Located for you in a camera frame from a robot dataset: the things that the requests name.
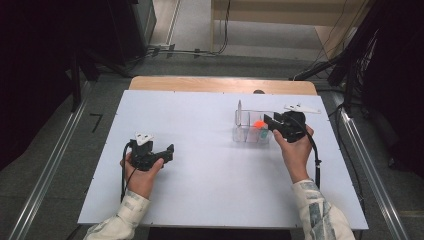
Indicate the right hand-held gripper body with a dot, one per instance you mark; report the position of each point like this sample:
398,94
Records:
293,125

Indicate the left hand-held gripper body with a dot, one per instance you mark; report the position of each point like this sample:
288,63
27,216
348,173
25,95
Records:
141,156

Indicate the green and white glue stick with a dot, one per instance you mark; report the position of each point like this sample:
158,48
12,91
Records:
264,134

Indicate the orange highlighter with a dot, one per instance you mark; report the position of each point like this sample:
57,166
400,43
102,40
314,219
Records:
258,128

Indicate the clear plastic organizer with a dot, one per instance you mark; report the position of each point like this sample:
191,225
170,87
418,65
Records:
248,128

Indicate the silver pen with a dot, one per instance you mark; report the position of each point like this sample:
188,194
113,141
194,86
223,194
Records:
239,111

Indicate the person's left hand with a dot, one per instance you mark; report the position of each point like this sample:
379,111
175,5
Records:
144,182

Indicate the person's right hand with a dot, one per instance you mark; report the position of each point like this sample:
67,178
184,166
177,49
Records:
295,156

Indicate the wooden table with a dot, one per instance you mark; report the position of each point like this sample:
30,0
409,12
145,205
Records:
220,85

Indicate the light wooden furniture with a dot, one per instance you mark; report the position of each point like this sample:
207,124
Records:
276,13

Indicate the dark cabinet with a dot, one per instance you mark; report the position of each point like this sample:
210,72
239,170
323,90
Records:
136,26

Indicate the metal floor rail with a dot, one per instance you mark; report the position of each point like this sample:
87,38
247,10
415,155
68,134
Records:
50,163
370,160

